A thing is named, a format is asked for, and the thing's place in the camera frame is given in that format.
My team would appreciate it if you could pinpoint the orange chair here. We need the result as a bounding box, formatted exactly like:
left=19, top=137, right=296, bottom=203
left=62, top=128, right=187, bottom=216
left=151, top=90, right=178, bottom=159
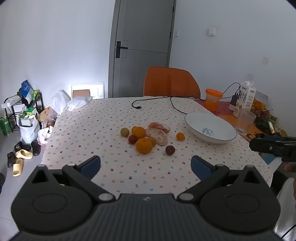
left=143, top=66, right=201, bottom=99

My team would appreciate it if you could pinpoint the black door handle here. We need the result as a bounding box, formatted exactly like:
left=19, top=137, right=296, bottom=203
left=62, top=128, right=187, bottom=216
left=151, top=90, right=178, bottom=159
left=115, top=41, right=128, bottom=58

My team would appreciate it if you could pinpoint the medium orange mandarin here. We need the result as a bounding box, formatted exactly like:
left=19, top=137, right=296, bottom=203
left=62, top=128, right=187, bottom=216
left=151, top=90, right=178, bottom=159
left=132, top=126, right=147, bottom=139

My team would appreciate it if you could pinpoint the blue flat pad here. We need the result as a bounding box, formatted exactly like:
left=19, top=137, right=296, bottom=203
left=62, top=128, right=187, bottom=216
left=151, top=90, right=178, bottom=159
left=262, top=154, right=278, bottom=165

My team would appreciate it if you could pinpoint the grey door with black lock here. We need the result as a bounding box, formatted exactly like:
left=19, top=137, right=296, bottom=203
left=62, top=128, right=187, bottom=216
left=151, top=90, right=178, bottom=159
left=108, top=0, right=176, bottom=99

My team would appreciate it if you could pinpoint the white picture frame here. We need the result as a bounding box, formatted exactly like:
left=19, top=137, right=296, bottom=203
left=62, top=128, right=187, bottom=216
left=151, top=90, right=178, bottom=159
left=70, top=83, right=105, bottom=100

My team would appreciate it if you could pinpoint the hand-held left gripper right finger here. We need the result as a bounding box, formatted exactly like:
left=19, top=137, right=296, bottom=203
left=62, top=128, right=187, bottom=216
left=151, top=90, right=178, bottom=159
left=177, top=155, right=266, bottom=204

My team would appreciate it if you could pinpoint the blue white bag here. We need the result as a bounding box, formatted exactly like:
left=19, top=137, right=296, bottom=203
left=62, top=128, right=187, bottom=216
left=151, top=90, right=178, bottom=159
left=21, top=80, right=35, bottom=100

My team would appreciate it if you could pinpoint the white milk carton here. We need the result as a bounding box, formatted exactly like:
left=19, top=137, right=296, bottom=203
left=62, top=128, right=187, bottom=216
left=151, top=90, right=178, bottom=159
left=232, top=80, right=257, bottom=118

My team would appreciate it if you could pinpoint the brown paper bag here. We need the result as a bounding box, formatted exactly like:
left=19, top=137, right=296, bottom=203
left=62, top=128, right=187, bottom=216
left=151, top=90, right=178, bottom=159
left=38, top=107, right=58, bottom=127

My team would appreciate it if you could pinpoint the black slipper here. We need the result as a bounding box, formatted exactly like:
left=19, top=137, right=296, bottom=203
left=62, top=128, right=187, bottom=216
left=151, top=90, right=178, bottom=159
left=31, top=140, right=41, bottom=156
left=14, top=142, right=31, bottom=152
left=7, top=152, right=16, bottom=168

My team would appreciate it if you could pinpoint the white bowl with blue rim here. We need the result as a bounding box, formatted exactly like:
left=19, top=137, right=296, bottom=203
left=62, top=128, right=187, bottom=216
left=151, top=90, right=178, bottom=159
left=184, top=112, right=237, bottom=144

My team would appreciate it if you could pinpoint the white pillow bag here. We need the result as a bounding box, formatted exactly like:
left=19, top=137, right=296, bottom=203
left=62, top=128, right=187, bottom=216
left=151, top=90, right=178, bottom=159
left=67, top=96, right=93, bottom=110

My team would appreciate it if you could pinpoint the large orange mandarin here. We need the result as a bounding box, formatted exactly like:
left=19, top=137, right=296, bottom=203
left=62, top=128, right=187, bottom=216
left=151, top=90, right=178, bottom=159
left=135, top=137, right=153, bottom=154

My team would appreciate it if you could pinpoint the white stuffed plastic bag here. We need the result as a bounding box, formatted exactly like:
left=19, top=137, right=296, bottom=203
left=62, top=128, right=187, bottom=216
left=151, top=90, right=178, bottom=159
left=20, top=111, right=41, bottom=144

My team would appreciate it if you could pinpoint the large peeled pomelo piece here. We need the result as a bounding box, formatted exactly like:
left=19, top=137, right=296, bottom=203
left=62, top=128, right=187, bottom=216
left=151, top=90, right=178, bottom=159
left=145, top=127, right=168, bottom=146

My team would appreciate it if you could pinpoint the clear plastic cup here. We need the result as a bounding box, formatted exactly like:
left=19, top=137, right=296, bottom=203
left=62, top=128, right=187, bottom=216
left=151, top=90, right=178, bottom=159
left=235, top=108, right=257, bottom=135

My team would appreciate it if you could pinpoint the yellow snack packet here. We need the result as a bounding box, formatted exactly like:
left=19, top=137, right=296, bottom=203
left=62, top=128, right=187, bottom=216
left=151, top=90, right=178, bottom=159
left=252, top=98, right=269, bottom=116

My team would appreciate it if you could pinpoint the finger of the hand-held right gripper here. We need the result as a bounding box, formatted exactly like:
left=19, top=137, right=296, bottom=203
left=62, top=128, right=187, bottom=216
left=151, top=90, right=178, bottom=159
left=249, top=136, right=283, bottom=158

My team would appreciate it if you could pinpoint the flat peeled pomelo piece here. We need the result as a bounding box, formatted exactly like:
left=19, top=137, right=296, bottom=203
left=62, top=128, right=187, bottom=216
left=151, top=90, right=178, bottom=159
left=148, top=122, right=171, bottom=134

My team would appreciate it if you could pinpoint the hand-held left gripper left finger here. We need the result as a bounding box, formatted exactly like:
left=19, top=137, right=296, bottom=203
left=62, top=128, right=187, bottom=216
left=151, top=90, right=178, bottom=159
left=30, top=155, right=116, bottom=204

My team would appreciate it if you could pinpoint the orange lidded container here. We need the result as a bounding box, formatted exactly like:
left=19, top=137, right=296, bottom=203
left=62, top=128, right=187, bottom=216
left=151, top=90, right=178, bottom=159
left=205, top=89, right=223, bottom=112

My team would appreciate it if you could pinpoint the person's light clothing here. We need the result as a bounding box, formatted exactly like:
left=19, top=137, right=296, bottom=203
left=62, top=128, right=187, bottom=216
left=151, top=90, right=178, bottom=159
left=276, top=178, right=296, bottom=237

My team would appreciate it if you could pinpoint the black cable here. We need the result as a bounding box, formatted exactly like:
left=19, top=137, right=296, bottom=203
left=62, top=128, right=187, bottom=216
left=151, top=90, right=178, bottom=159
left=131, top=82, right=242, bottom=114

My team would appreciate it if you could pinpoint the black shoe rack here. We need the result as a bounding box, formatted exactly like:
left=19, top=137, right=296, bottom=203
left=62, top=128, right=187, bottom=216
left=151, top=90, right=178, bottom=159
left=3, top=91, right=44, bottom=132

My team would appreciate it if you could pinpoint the dark green packet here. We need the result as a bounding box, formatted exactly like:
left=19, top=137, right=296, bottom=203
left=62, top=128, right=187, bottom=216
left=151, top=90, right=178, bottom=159
left=254, top=115, right=278, bottom=133

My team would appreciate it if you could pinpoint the yellow slipper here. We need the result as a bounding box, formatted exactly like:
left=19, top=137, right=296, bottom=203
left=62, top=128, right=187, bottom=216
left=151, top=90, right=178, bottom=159
left=15, top=149, right=34, bottom=160
left=12, top=158, right=23, bottom=177

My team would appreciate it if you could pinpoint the cardboard box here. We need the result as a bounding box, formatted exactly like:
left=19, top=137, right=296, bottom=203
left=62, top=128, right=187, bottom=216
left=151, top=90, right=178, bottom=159
left=72, top=89, right=90, bottom=99

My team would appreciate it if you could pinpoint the white red plastic bag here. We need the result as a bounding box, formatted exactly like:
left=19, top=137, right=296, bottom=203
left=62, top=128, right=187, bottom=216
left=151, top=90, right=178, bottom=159
left=37, top=126, right=53, bottom=145

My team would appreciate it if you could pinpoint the person's right hand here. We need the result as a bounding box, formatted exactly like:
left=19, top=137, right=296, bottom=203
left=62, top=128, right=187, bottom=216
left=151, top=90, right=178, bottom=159
left=285, top=162, right=296, bottom=178

